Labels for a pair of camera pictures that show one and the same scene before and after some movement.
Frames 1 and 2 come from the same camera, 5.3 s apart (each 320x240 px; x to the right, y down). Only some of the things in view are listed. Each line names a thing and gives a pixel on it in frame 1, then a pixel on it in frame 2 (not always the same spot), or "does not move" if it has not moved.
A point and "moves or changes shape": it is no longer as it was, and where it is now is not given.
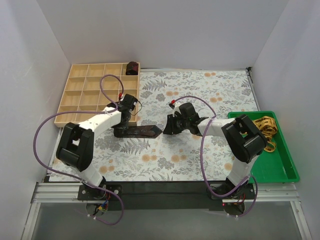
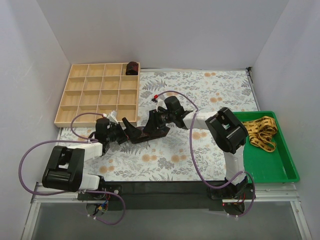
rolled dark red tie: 132,68 does not move
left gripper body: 119,131 -> 122,133
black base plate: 159,195 does not move
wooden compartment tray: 84,91 does not move
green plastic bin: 275,166 does not move
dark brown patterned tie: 125,131 moves or changes shape
